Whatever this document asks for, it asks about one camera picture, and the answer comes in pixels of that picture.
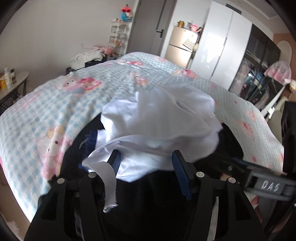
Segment dark glass cabinet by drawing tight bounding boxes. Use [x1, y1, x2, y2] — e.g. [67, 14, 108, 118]
[229, 25, 283, 110]

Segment white wardrobe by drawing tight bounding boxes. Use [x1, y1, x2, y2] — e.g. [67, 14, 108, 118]
[190, 1, 252, 90]

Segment white side table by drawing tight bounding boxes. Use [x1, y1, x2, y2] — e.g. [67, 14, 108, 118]
[1, 71, 29, 114]

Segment black garment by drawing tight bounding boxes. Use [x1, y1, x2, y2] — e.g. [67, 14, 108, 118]
[60, 113, 246, 241]

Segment beige small refrigerator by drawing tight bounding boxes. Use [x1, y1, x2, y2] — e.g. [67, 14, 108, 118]
[165, 27, 199, 68]

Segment red blue plush toy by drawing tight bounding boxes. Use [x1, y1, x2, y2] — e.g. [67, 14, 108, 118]
[121, 4, 132, 22]

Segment blue checked cartoon bedsheet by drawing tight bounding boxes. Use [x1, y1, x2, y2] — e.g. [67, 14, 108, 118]
[1, 52, 284, 220]

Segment white shirt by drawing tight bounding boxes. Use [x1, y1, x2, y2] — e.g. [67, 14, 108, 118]
[81, 82, 223, 214]

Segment grey door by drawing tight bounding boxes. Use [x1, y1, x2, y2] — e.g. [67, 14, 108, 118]
[126, 0, 176, 56]

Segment pile of white clothes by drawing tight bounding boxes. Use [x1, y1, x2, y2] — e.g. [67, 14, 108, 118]
[70, 49, 105, 70]

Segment white shelf rack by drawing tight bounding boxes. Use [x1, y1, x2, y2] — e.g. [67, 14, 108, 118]
[108, 19, 127, 59]

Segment white bottle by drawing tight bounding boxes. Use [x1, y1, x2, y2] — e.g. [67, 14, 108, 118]
[4, 67, 13, 89]

